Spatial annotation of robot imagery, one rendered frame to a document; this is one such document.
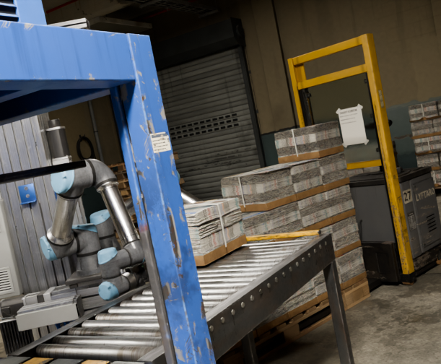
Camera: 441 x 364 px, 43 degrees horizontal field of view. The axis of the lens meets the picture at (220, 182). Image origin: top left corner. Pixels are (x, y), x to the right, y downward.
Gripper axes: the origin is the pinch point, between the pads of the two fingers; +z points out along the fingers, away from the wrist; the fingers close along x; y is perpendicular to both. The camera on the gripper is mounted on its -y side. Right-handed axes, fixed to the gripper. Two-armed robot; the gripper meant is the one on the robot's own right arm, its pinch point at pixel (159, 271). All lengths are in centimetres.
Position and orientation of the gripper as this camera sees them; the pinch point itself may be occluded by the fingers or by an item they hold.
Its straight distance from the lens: 248.2
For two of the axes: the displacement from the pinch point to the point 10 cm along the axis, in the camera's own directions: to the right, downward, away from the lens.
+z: 5.0, -1.6, 8.5
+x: -8.4, 1.3, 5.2
